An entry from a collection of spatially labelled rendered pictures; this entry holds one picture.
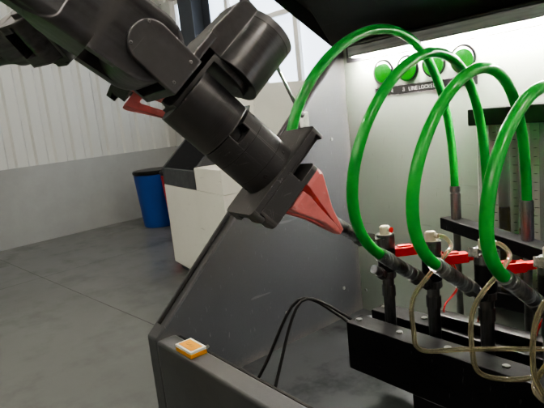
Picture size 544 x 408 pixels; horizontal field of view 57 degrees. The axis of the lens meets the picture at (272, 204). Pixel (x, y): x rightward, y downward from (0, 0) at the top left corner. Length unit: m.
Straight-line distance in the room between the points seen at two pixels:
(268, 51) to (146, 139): 7.57
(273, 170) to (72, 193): 7.06
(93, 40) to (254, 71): 0.13
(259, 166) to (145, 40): 0.14
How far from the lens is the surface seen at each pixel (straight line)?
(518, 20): 0.94
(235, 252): 0.99
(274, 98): 3.75
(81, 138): 7.54
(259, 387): 0.74
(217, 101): 0.43
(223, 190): 3.56
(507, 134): 0.55
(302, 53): 6.15
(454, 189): 0.94
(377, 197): 1.16
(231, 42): 0.46
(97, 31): 0.41
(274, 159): 0.45
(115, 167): 7.73
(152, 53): 0.41
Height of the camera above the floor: 1.32
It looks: 10 degrees down
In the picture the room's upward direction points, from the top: 6 degrees counter-clockwise
